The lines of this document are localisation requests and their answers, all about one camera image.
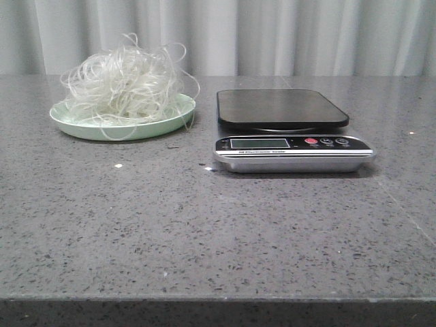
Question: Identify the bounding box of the white translucent vermicelli bundle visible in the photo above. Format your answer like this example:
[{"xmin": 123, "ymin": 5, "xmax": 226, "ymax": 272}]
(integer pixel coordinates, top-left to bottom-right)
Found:
[{"xmin": 58, "ymin": 33, "xmax": 191, "ymax": 125}]

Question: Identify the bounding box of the white pleated curtain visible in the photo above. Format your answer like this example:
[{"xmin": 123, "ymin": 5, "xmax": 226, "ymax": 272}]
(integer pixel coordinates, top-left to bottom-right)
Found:
[{"xmin": 1, "ymin": 1, "xmax": 435, "ymax": 76}]

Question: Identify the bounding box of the light green round plate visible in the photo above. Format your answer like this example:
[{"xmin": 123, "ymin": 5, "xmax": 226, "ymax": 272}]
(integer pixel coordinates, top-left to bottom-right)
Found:
[{"xmin": 50, "ymin": 94, "xmax": 196, "ymax": 141}]

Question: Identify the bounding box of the black silver kitchen scale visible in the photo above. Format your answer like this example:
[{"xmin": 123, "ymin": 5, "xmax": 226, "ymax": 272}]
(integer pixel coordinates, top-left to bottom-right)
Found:
[{"xmin": 213, "ymin": 89, "xmax": 375, "ymax": 173}]

